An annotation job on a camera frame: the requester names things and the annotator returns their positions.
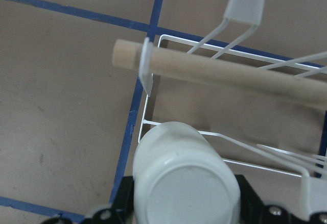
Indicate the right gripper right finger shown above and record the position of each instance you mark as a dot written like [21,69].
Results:
[254,211]

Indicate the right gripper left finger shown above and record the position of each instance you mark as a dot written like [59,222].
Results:
[120,211]

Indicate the white wire cup rack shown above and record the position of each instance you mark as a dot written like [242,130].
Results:
[149,60]

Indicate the white plastic cup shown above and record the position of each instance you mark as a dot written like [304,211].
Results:
[180,178]

